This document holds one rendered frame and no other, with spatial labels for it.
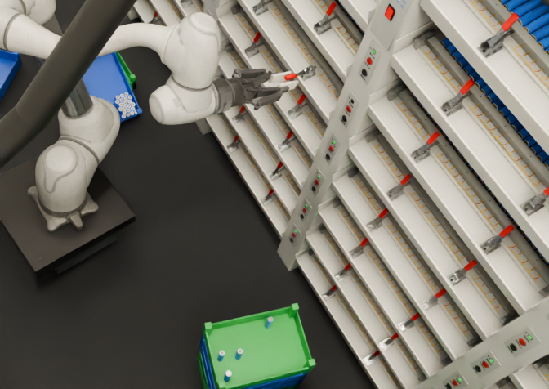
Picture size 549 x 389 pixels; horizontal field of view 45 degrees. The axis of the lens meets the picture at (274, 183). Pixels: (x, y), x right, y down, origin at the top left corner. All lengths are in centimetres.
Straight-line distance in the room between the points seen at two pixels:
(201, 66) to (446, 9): 57
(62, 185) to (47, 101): 173
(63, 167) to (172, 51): 72
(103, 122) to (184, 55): 76
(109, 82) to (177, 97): 128
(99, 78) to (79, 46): 246
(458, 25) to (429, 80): 19
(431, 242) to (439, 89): 44
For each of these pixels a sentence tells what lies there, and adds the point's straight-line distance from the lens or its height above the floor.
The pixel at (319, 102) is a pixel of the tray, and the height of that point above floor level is 90.
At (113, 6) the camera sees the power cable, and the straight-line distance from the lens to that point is 43.
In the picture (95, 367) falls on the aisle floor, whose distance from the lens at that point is 247.
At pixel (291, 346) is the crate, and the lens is 218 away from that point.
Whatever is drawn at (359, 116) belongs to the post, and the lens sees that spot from 174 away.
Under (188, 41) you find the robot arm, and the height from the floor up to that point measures 120.
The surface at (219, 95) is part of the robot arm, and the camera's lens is 172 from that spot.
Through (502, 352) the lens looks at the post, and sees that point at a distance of 172.
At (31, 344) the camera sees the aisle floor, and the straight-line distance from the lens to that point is 251.
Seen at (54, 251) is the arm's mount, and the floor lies 26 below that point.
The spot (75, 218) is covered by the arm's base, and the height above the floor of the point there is 29.
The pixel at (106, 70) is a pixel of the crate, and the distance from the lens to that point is 292.
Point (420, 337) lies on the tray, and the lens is 208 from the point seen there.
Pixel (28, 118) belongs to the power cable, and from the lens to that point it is 49.
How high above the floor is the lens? 238
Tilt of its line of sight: 59 degrees down
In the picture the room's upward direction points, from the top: 18 degrees clockwise
